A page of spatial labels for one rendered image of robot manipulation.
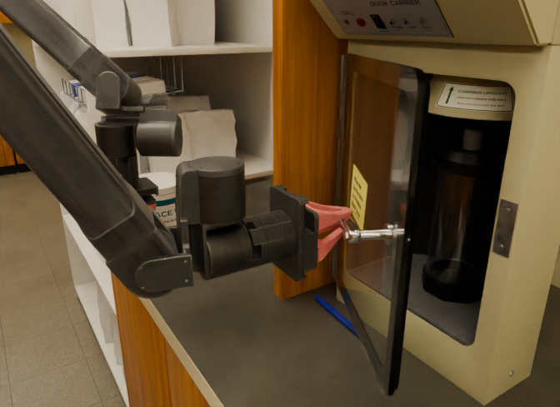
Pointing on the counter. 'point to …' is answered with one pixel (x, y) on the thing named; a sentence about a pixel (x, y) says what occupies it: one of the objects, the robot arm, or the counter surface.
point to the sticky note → (358, 197)
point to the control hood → (478, 15)
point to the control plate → (386, 10)
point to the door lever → (352, 234)
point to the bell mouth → (471, 98)
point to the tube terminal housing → (492, 67)
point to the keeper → (505, 228)
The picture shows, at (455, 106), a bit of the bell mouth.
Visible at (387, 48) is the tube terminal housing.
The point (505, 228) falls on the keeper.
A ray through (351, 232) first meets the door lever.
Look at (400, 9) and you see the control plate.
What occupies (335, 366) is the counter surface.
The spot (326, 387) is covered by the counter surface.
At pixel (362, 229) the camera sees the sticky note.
